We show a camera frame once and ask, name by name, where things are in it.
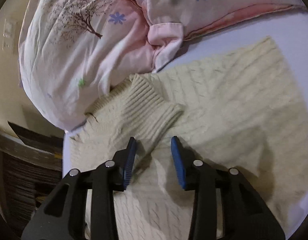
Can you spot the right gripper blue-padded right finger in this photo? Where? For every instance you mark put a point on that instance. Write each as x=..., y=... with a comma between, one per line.
x=245, y=214

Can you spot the pink floral pillow with tree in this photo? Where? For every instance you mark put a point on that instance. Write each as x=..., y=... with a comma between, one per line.
x=71, y=52

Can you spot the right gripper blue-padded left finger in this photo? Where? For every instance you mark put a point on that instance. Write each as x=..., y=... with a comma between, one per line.
x=62, y=214

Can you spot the white wall switch plate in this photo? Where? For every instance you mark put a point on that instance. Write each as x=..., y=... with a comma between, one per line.
x=9, y=33

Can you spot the dark wooden bedside furniture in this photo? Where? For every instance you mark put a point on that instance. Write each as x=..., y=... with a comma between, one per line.
x=30, y=168

